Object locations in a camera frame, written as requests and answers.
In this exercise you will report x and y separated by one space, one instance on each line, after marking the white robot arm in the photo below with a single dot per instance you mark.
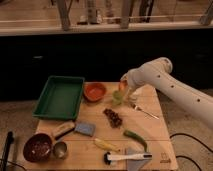
157 74

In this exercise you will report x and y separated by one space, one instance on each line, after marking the green paper cup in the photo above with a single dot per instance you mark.
117 97

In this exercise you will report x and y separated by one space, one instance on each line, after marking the green chili pepper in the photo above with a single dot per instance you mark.
136 137

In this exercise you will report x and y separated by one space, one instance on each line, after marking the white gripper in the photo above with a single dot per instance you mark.
133 82

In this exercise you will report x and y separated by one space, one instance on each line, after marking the grey cloth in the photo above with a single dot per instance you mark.
134 165

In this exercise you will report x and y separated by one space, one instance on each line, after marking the green plastic tray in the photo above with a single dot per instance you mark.
60 98

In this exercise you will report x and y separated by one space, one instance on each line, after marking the blue sponge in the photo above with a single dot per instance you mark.
85 128

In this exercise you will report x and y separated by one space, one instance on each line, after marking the bunch of dark grapes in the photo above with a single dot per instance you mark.
113 118

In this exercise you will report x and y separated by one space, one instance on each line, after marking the small metal cup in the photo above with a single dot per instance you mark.
60 150

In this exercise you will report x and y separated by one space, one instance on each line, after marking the wooden block brush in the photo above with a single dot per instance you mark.
63 129

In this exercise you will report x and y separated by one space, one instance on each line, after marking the yellow corn cob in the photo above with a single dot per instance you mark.
105 145

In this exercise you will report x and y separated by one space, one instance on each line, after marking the dark red bowl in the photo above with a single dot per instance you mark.
38 148

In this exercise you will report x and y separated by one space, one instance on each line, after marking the silver fork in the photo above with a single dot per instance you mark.
137 108

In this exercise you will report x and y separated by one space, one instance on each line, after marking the orange bowl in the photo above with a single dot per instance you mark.
94 92

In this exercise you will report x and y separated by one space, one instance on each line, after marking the black pole stand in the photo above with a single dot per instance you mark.
6 149

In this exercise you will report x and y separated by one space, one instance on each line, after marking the white lidded jar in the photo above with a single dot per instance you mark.
136 94

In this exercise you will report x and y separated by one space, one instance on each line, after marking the white handled brush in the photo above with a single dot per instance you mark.
108 157

